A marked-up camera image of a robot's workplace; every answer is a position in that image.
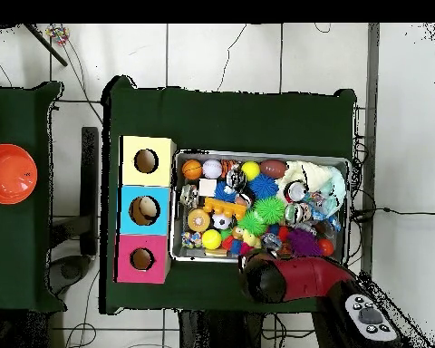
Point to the smooth yellow ball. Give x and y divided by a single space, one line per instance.
250 170

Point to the purple spiky ball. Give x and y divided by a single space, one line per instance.
304 242

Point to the wooden box with three holes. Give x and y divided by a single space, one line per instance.
145 179

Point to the orange toy basketball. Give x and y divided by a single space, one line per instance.
192 169

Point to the silver mesh bin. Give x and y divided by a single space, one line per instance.
192 253

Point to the yellow tennis ball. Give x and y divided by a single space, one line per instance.
211 239

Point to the white toy baseball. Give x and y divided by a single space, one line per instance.
212 169

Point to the brown toy football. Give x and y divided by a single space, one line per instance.
273 169

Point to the orange plastic bowl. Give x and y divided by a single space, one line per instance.
9 174

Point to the black rod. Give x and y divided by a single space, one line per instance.
45 44

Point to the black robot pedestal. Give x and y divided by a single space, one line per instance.
217 331

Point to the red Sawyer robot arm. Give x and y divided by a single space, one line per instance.
311 277

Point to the blue koosh ball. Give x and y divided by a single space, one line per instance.
263 186

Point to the small orange-red ball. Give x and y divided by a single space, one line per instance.
325 247

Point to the dark green tablecloth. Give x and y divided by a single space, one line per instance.
221 119
18 253

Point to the orange toy building block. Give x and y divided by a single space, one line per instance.
221 207

